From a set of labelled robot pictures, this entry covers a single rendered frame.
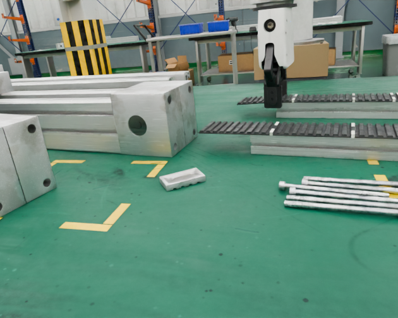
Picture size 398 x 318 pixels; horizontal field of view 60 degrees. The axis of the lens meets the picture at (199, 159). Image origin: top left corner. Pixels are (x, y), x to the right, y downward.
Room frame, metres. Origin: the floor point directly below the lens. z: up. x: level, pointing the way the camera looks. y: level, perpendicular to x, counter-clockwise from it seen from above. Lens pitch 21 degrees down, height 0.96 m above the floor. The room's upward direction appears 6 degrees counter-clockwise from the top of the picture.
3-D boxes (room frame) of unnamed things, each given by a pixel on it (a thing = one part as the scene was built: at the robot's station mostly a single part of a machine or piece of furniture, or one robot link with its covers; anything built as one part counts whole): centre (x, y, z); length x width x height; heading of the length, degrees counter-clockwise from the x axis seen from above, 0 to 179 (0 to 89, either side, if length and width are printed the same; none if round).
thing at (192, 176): (0.39, 0.02, 0.78); 0.05 x 0.03 x 0.01; 111
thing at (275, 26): (0.65, -0.16, 0.93); 0.10 x 0.07 x 0.11; 156
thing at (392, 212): (0.28, -0.13, 0.78); 0.11 x 0.01 x 0.01; 66
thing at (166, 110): (0.55, 0.05, 0.83); 0.12 x 0.09 x 0.10; 156
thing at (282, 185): (0.32, -0.13, 0.78); 0.11 x 0.01 x 0.01; 66
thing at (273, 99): (0.61, -0.14, 0.83); 0.03 x 0.03 x 0.07; 66
